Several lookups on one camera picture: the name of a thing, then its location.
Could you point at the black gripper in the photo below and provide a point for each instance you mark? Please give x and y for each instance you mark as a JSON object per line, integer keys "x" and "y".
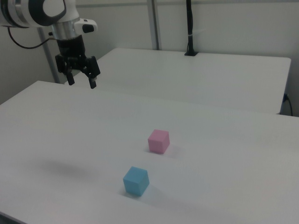
{"x": 71, "y": 50}

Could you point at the blue cube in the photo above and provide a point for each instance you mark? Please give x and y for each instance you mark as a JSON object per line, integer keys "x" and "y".
{"x": 135, "y": 182}

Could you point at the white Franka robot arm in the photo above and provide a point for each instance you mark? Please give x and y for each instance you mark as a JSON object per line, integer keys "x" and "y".
{"x": 28, "y": 11}

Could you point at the pink cube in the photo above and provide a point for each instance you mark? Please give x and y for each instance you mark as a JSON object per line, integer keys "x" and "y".
{"x": 158, "y": 142}

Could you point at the grey metal frame post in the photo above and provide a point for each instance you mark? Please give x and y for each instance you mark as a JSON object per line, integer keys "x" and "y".
{"x": 155, "y": 23}
{"x": 49, "y": 60}

